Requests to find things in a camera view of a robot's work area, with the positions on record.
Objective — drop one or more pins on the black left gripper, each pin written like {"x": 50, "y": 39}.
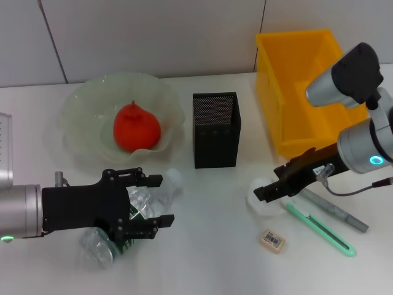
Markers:
{"x": 83, "y": 209}

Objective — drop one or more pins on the right wrist camera housing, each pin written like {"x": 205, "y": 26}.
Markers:
{"x": 356, "y": 73}

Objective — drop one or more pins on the grey marker pen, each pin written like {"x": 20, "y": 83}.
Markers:
{"x": 334, "y": 210}

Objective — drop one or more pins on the left wrist camera housing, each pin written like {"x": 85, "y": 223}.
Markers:
{"x": 6, "y": 147}

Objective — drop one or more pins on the yellow plastic bin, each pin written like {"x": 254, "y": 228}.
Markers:
{"x": 291, "y": 92}

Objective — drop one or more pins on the white paper ball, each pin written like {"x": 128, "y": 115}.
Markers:
{"x": 267, "y": 209}

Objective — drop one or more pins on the beige barcode eraser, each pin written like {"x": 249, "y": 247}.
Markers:
{"x": 273, "y": 240}

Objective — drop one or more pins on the clear green-label water bottle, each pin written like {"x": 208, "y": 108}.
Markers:
{"x": 95, "y": 249}

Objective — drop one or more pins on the mint green utility knife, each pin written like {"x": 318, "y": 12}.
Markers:
{"x": 322, "y": 227}

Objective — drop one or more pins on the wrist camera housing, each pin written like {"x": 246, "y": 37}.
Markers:
{"x": 356, "y": 73}
{"x": 6, "y": 147}

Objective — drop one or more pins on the pale green glass fruit plate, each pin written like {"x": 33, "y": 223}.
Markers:
{"x": 89, "y": 110}

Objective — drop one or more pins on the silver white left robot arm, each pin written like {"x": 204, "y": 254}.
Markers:
{"x": 18, "y": 212}

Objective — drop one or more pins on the black mesh pen holder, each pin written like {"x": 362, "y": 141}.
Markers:
{"x": 215, "y": 147}

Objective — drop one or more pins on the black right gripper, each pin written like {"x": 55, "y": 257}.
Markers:
{"x": 307, "y": 167}

